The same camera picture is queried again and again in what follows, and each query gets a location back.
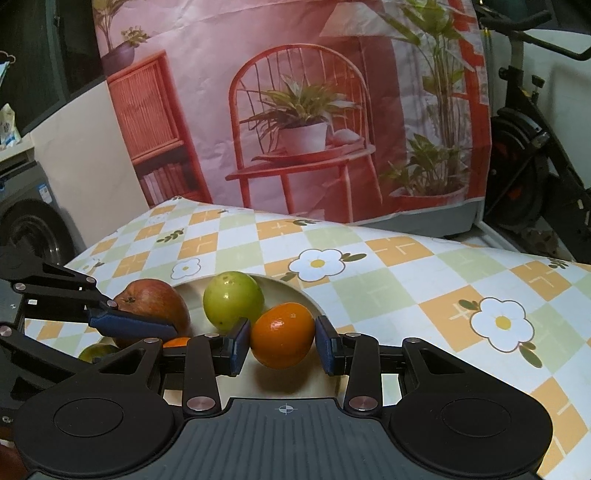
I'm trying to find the black exercise bike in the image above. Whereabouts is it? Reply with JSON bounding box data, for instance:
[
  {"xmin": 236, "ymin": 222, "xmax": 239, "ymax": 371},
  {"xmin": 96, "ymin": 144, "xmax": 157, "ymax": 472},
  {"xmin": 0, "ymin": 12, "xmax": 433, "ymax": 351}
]
[{"xmin": 473, "ymin": 0, "xmax": 591, "ymax": 264}]

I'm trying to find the beige plate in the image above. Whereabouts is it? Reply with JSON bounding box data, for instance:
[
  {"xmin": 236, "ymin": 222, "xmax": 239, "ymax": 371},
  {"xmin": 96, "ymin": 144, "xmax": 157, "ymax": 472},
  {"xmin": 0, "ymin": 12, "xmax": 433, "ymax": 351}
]
[{"xmin": 92, "ymin": 272, "xmax": 352, "ymax": 407}]

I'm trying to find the white printed packet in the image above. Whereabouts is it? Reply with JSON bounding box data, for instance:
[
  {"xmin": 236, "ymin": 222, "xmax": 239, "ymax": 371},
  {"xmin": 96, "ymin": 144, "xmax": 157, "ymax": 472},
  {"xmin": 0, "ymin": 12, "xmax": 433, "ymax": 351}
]
[{"xmin": 0, "ymin": 104, "xmax": 22, "ymax": 148}]

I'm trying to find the green round fruit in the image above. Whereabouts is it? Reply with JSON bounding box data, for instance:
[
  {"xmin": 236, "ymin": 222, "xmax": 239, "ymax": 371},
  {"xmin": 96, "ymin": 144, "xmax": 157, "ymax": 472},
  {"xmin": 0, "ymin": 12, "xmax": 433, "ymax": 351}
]
[
  {"xmin": 203, "ymin": 271, "xmax": 265, "ymax": 333},
  {"xmin": 78, "ymin": 343, "xmax": 122, "ymax": 363}
]

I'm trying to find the brownish red apple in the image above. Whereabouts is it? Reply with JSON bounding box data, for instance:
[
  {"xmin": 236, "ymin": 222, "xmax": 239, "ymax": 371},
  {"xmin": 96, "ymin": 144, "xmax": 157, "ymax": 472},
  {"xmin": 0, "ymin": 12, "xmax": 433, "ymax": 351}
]
[{"xmin": 113, "ymin": 279, "xmax": 191, "ymax": 349}]

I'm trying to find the washing machine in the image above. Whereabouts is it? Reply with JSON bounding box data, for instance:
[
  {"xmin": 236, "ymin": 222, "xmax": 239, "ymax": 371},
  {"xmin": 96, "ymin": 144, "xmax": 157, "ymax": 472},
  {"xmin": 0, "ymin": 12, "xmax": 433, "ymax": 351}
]
[{"xmin": 0, "ymin": 159, "xmax": 86, "ymax": 278}]

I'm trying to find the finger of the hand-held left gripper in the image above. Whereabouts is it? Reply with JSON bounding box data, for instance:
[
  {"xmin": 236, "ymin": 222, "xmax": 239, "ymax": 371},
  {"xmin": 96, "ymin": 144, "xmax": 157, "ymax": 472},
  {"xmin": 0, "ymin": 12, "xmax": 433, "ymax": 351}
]
[
  {"xmin": 0, "ymin": 262, "xmax": 179, "ymax": 341},
  {"xmin": 0, "ymin": 323, "xmax": 91, "ymax": 385}
]

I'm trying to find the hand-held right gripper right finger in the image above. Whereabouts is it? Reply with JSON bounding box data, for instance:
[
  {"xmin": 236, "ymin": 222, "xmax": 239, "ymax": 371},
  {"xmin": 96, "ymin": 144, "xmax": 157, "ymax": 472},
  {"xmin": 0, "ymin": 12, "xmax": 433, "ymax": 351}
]
[{"xmin": 315, "ymin": 316, "xmax": 482, "ymax": 415}]

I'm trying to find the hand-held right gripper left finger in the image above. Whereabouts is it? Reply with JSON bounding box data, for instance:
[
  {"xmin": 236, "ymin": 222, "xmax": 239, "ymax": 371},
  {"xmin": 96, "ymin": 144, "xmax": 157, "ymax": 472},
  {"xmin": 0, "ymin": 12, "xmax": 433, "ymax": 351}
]
[{"xmin": 76, "ymin": 318, "xmax": 251, "ymax": 418}]

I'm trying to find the checked floral tablecloth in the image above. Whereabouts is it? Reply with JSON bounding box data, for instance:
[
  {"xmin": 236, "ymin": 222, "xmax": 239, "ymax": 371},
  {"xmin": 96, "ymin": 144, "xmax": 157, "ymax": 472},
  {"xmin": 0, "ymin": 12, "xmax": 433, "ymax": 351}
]
[{"xmin": 23, "ymin": 196, "xmax": 591, "ymax": 478}]

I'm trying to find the dark glass window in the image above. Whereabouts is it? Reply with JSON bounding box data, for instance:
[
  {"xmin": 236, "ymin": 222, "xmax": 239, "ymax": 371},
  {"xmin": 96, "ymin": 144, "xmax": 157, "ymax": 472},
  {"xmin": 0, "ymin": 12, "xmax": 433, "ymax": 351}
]
[{"xmin": 0, "ymin": 0, "xmax": 105, "ymax": 139}]

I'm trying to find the printed pink backdrop cloth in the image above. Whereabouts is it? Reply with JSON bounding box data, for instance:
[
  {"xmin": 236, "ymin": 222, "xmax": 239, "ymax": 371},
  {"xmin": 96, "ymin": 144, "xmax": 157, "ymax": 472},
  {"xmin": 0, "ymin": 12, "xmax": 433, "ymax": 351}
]
[{"xmin": 92, "ymin": 0, "xmax": 490, "ymax": 232}]

